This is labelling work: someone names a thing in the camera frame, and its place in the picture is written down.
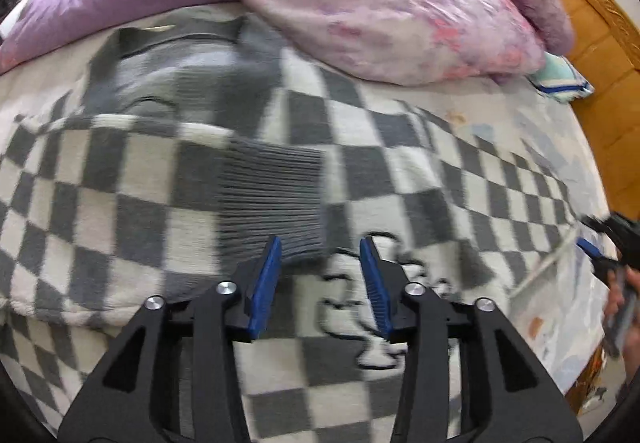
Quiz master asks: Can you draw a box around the floral bed sheet mattress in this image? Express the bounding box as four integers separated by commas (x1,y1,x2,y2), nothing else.
0,4,614,393

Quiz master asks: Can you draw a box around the striped pillow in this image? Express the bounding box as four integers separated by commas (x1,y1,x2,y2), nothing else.
526,53,594,104

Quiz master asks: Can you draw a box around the grey white checkered cardigan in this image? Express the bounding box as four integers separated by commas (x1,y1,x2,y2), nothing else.
0,15,582,443

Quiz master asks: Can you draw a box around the right hand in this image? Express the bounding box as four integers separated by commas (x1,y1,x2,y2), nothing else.
603,265,638,359

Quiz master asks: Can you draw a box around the wooden bed headboard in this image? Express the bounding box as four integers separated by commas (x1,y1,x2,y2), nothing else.
562,0,640,218

